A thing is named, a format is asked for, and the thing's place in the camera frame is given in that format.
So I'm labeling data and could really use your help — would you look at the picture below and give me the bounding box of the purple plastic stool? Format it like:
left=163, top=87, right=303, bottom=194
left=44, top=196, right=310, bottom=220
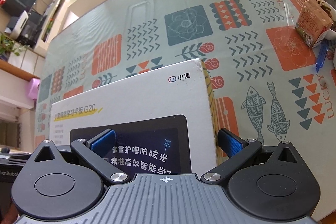
left=26, top=78, right=41, bottom=100

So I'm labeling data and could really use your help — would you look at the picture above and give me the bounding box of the patterned green tablecloth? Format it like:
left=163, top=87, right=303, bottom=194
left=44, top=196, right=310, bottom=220
left=35, top=0, right=335, bottom=220

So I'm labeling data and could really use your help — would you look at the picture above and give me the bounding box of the blue plastic clip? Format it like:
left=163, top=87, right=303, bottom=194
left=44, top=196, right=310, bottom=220
left=315, top=39, right=329, bottom=73

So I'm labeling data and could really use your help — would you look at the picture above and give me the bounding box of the white tv cabinet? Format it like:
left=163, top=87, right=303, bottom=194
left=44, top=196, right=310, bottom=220
left=34, top=0, right=70, bottom=57

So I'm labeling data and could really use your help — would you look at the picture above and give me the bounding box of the green potted plant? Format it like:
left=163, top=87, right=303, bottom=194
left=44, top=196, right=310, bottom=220
left=1, top=33, right=27, bottom=57

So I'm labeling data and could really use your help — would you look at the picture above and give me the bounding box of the brown drink carton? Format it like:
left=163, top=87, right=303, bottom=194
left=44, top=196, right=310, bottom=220
left=295, top=0, right=332, bottom=48

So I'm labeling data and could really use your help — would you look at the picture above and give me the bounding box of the white tablet box lid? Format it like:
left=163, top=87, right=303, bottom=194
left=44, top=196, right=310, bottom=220
left=50, top=59, right=218, bottom=176

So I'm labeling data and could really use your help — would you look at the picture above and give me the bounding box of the white printer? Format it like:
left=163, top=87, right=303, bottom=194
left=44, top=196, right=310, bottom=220
left=5, top=11, right=29, bottom=40

